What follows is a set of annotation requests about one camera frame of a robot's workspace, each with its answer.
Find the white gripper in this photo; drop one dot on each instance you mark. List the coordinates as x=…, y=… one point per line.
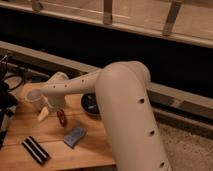
x=56, y=103

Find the dark red pepper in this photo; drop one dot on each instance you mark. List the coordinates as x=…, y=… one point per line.
x=62, y=118

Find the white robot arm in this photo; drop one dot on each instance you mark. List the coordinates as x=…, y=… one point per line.
x=124, y=106

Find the dark ceramic bowl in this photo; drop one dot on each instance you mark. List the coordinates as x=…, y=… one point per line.
x=89, y=104

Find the white plastic cup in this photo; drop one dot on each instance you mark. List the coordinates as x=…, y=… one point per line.
x=36, y=99

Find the blue sponge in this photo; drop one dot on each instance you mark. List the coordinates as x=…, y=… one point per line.
x=74, y=136

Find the black white striped cloth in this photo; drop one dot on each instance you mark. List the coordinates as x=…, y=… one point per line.
x=36, y=151

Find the black equipment with cables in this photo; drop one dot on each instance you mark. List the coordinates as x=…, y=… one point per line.
x=7, y=100

